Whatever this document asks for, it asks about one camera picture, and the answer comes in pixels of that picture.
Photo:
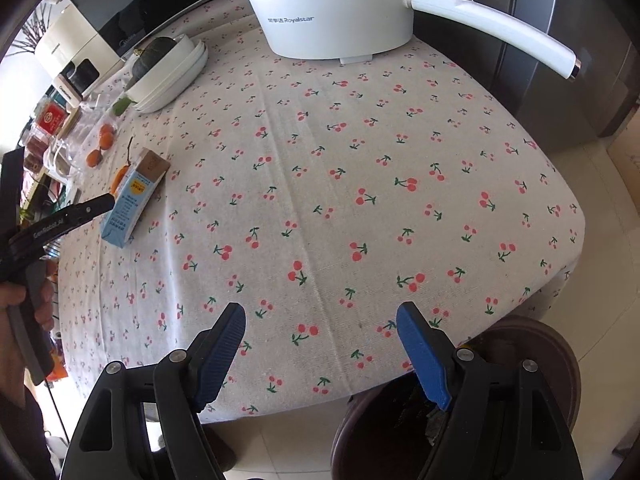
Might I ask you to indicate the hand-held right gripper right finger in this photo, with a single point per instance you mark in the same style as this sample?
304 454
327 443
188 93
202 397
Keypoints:
422 355

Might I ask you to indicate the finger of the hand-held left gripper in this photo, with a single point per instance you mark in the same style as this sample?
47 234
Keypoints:
12 180
95 205

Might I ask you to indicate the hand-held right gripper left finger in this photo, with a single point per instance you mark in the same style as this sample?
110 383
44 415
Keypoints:
222 355

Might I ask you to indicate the light blue carton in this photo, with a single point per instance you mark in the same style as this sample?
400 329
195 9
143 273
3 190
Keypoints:
132 200

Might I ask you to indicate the brown round bin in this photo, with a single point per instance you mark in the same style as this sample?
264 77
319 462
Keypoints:
540 355

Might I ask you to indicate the person's left forearm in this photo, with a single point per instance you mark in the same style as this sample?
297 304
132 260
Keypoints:
17 425

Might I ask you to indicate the person's left hand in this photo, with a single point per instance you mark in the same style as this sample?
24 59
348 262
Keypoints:
44 305

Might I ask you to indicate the glass spice jar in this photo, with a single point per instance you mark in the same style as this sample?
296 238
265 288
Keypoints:
37 146

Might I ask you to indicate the red tin box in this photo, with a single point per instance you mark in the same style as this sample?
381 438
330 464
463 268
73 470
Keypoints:
50 119

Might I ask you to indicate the glass jar with wooden lid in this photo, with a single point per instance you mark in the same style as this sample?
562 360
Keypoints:
72 135

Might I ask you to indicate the green vegetable piece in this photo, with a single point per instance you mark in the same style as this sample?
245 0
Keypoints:
120 106

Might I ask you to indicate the white air fryer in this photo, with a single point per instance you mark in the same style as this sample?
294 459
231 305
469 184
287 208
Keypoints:
60 45

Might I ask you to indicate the dried branches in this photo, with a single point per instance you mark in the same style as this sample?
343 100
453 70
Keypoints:
30 35

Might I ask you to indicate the stack of white bowls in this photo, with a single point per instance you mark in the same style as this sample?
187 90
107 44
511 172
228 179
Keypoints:
185 82

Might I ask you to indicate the white baking dish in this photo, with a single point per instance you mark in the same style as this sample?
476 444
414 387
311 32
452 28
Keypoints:
165 67

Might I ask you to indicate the dark green pumpkin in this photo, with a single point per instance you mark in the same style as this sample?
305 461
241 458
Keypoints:
155 52

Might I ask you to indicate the white microwave oven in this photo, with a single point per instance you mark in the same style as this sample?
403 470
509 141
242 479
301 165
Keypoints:
125 15

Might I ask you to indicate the cherry print tablecloth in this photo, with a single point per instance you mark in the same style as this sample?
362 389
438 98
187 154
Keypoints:
350 160

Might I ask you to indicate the white electric cooking pot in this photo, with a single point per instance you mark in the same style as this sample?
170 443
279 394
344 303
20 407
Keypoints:
325 20

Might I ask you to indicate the grey refrigerator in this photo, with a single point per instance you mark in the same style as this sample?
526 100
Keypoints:
575 10

